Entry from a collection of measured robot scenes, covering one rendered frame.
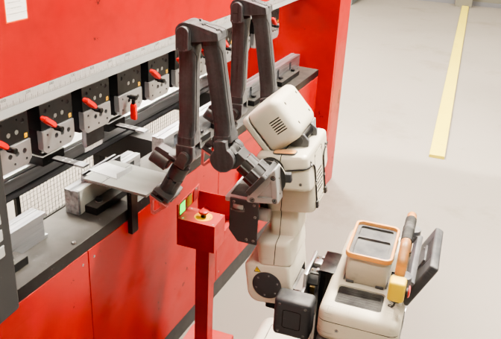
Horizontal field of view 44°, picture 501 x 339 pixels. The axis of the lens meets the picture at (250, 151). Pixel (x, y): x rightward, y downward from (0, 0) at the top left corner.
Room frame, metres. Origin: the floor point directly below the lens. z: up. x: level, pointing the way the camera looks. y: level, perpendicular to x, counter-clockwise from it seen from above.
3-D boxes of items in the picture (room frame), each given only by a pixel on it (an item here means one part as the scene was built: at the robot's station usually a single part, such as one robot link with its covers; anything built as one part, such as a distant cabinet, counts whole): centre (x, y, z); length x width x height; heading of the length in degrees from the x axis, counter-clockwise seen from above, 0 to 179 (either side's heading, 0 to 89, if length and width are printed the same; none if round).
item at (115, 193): (2.08, 0.50, 0.89); 0.30 x 0.05 x 0.03; 157
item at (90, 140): (2.07, 0.57, 1.13); 0.10 x 0.02 x 0.10; 157
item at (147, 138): (2.77, 0.68, 0.81); 0.64 x 0.08 x 0.14; 67
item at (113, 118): (2.50, 0.56, 1.01); 0.26 x 0.12 x 0.05; 67
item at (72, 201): (2.12, 0.55, 0.92); 0.39 x 0.06 x 0.10; 157
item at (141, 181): (2.01, 0.43, 1.00); 0.26 x 0.18 x 0.01; 67
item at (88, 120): (2.05, 0.58, 1.26); 0.15 x 0.09 x 0.17; 157
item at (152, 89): (2.41, 0.42, 1.26); 0.15 x 0.09 x 0.17; 157
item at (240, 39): (2.17, 0.06, 1.40); 0.11 x 0.06 x 0.43; 162
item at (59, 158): (2.13, 0.72, 1.01); 0.26 x 0.12 x 0.05; 67
